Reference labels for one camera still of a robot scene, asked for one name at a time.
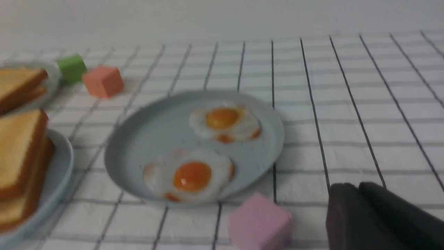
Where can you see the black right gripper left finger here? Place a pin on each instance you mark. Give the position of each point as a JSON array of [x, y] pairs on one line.
[[352, 224]]

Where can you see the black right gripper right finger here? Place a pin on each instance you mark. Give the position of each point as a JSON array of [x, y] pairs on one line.
[[416, 228]]

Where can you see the pink cube block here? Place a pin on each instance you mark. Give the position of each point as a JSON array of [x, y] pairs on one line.
[[260, 224]]

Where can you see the white grid tablecloth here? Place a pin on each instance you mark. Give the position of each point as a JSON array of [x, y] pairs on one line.
[[355, 108]]

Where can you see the far fried egg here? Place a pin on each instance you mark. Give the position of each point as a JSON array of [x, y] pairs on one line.
[[225, 122]]

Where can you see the fried egg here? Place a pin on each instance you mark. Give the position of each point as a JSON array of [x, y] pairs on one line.
[[225, 122], [189, 176]]

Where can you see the near fried egg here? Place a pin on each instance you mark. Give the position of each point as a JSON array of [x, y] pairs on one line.
[[189, 176]]

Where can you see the grey egg plate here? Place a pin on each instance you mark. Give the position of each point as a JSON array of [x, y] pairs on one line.
[[159, 128]]

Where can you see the orange cube block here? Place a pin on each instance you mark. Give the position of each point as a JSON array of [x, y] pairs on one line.
[[103, 82]]

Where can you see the light blue plate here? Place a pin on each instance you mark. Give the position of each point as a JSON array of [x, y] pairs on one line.
[[57, 179]]

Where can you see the green cube block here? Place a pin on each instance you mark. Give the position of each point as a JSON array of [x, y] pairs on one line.
[[72, 68]]

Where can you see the green-grey bread plate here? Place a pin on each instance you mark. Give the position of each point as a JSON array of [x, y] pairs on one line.
[[51, 84]]

